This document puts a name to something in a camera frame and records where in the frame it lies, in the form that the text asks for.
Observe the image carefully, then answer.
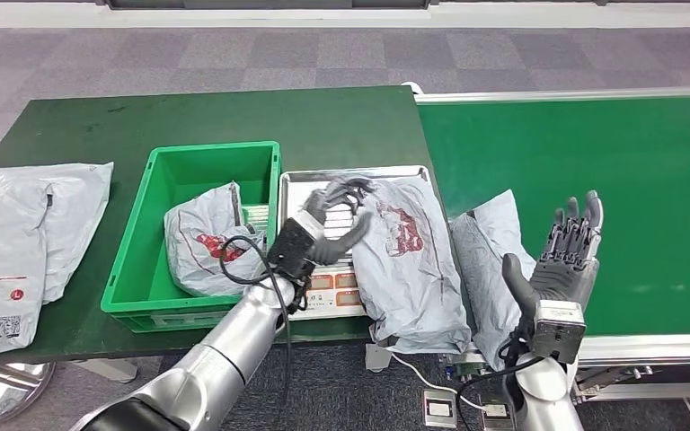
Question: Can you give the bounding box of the white table foot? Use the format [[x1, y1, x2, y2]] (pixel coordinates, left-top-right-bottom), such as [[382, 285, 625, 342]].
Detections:
[[74, 358, 139, 383]]

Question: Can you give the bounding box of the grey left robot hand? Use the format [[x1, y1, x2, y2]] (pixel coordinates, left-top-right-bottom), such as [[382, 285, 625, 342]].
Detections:
[[303, 176, 376, 267]]

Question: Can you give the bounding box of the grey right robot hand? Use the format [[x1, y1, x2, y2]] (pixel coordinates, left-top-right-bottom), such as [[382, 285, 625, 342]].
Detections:
[[501, 189, 605, 332]]

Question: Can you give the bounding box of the green conveyor belt, aluminium frame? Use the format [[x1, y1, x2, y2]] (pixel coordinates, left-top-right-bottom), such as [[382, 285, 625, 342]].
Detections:
[[402, 82, 690, 406]]

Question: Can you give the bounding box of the round chrome base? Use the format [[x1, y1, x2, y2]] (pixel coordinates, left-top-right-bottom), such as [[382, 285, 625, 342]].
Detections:
[[0, 363, 57, 425]]

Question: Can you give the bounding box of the white table leg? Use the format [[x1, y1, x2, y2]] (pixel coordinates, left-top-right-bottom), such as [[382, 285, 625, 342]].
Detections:
[[364, 343, 395, 374]]

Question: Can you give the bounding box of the silver floor outlet with plug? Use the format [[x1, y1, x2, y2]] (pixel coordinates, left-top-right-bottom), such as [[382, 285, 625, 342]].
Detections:
[[479, 400, 516, 431]]

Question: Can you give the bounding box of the green plastic crate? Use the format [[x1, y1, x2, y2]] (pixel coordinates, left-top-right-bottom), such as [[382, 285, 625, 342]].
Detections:
[[100, 140, 282, 334]]

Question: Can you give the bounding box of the grey parcel with QR code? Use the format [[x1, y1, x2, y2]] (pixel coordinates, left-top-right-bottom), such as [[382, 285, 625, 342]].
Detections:
[[0, 169, 55, 361]]

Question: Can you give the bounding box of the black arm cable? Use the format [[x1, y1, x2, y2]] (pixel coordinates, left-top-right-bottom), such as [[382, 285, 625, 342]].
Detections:
[[455, 341, 544, 431], [218, 234, 294, 411]]

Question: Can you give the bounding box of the white cable on floor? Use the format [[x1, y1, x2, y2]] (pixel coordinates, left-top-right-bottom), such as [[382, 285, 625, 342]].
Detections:
[[391, 354, 489, 413]]

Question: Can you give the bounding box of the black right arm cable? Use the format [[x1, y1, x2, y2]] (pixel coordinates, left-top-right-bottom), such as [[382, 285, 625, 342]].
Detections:
[[455, 341, 544, 431]]

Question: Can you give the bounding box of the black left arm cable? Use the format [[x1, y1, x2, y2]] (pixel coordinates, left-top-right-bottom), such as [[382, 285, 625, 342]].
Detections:
[[218, 234, 294, 411]]

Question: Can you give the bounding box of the plain grey parcel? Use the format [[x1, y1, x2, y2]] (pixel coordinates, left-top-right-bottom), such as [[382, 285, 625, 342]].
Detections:
[[0, 162, 115, 304]]

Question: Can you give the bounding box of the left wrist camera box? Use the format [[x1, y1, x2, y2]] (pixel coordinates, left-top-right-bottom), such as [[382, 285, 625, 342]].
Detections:
[[266, 217, 317, 281]]

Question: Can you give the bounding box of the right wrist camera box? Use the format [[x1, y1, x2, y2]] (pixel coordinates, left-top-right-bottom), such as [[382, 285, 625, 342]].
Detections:
[[529, 299, 588, 365]]

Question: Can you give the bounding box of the white scale with steel tray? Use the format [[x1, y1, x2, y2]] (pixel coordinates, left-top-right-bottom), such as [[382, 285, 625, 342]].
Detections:
[[276, 165, 434, 322]]

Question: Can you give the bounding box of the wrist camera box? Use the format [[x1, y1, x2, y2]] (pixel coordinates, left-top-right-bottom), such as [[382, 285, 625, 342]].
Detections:
[[266, 217, 317, 281], [529, 299, 588, 365]]

